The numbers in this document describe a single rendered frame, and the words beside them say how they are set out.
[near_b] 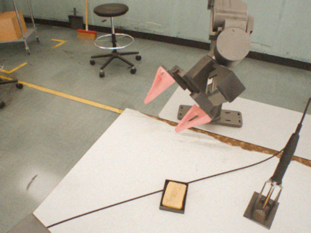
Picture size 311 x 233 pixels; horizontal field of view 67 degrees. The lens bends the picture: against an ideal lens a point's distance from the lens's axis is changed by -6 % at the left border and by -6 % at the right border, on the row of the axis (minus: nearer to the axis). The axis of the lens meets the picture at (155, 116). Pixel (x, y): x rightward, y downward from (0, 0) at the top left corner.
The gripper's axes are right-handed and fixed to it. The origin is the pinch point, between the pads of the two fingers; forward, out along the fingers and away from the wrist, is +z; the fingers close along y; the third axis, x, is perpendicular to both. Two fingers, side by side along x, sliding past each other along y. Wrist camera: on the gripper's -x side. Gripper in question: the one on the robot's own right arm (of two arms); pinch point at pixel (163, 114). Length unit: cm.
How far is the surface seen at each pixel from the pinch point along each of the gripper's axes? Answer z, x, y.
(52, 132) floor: 82, 130, 10
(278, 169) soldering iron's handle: -9.5, -12.8, 20.4
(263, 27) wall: -125, 200, 105
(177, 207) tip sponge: 11.3, -8.5, 13.7
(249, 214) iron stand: 1.4, -13.2, 24.9
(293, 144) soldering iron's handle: -14.8, -12.4, 18.4
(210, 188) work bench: 4.5, -4.6, 19.9
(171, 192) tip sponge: 10.8, -4.8, 12.8
